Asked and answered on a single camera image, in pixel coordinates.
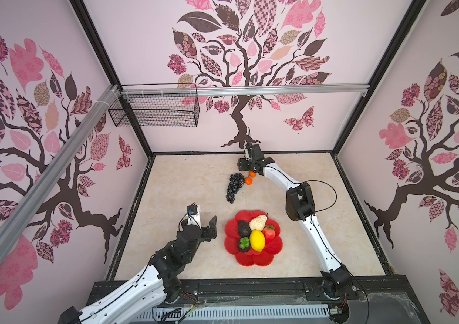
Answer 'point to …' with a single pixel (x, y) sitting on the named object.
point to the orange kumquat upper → (252, 174)
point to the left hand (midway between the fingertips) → (207, 221)
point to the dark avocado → (244, 229)
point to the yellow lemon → (257, 240)
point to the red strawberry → (269, 231)
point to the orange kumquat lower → (248, 181)
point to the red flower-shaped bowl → (252, 257)
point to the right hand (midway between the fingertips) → (243, 160)
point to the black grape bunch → (236, 181)
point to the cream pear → (258, 222)
